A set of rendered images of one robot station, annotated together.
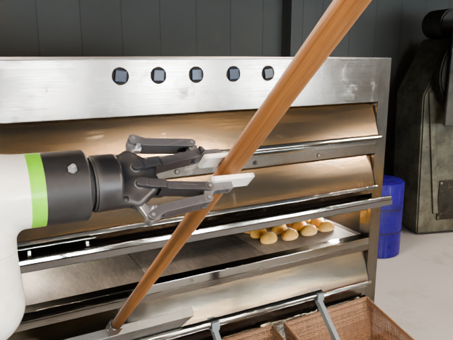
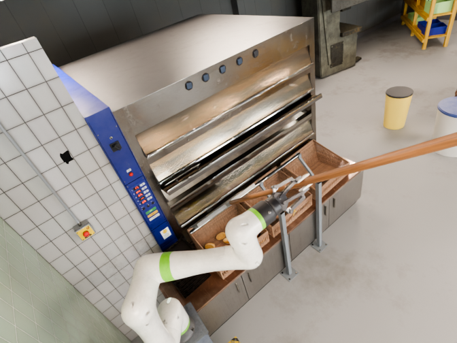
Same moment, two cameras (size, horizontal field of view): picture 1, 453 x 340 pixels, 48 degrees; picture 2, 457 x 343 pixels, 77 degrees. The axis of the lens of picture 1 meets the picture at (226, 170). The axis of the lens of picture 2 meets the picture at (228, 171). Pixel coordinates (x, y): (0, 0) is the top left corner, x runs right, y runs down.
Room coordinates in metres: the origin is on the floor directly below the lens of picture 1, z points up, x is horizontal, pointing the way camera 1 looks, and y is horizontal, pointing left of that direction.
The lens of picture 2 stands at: (-0.11, 0.30, 2.77)
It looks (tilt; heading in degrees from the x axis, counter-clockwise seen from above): 38 degrees down; 359
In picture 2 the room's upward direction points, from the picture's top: 15 degrees counter-clockwise
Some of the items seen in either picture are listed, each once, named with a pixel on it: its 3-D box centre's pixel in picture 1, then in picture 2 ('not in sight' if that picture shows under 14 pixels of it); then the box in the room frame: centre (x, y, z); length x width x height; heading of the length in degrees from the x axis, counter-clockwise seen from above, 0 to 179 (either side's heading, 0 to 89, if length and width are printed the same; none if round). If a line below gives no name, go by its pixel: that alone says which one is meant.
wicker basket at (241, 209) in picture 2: not in sight; (228, 235); (1.60, 0.43, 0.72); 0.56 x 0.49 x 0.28; 118
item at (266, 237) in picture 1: (272, 217); not in sight; (2.77, -0.26, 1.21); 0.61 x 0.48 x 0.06; 28
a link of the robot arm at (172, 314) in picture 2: not in sight; (172, 318); (0.64, 0.76, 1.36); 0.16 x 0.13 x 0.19; 168
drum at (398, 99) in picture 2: not in sight; (396, 108); (3.47, -2.47, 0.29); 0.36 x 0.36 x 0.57
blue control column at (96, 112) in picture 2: not in sight; (120, 179); (2.43, 1.41, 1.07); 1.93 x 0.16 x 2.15; 28
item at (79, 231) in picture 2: not in sight; (84, 230); (1.36, 1.35, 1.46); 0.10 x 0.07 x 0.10; 118
